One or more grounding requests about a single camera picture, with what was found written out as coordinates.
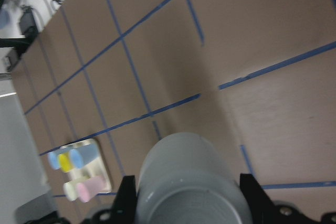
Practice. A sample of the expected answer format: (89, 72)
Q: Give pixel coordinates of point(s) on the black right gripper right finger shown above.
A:
(260, 205)

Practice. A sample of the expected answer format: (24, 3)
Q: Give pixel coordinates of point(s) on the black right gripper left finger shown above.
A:
(124, 205)

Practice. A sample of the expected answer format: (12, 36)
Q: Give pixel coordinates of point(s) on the white ikea cup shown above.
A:
(183, 179)

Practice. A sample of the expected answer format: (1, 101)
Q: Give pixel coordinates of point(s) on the pale green cup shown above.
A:
(69, 188)

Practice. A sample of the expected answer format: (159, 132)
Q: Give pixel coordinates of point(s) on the blue cup at tray edge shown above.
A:
(83, 155)

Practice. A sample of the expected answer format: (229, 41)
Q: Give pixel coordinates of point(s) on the yellow cup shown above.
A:
(65, 162)

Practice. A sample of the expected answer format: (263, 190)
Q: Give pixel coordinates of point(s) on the blue cup near pink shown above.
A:
(53, 160)

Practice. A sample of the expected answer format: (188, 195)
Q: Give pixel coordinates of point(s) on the cream plastic tray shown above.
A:
(94, 168)

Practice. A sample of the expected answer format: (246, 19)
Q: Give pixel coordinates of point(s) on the black power adapter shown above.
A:
(27, 24)

